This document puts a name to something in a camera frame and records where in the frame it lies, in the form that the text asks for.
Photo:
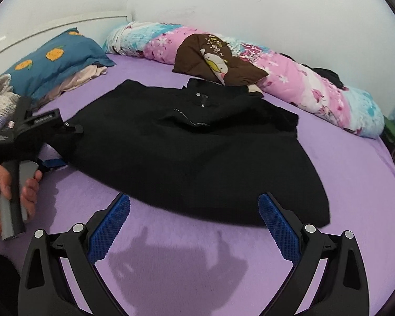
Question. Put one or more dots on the floral rolled quilt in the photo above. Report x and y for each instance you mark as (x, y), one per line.
(283, 69)

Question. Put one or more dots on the person's legs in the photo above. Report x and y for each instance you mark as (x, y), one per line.
(0, 283)

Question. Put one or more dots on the black cloth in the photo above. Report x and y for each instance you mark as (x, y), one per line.
(327, 75)

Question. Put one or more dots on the brown printed cloth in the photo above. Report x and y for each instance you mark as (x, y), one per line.
(191, 56)

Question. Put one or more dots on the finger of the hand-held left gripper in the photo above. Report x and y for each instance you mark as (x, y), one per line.
(73, 127)
(52, 164)

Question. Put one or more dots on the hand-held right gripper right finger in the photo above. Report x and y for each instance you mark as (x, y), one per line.
(279, 227)

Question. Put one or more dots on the purple bed sheet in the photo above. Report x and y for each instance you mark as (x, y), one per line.
(184, 270)

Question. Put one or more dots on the pink cloth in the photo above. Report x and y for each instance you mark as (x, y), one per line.
(82, 75)

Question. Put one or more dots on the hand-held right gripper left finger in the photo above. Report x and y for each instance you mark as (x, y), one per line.
(108, 227)

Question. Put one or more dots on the blue orange-print pillow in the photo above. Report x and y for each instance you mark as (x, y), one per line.
(62, 65)

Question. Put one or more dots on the grey knit sweater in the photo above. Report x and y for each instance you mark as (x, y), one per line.
(0, 105)

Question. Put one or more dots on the white headboard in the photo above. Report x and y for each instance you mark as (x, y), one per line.
(36, 29)

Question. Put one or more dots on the black jacket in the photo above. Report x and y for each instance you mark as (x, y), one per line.
(184, 158)

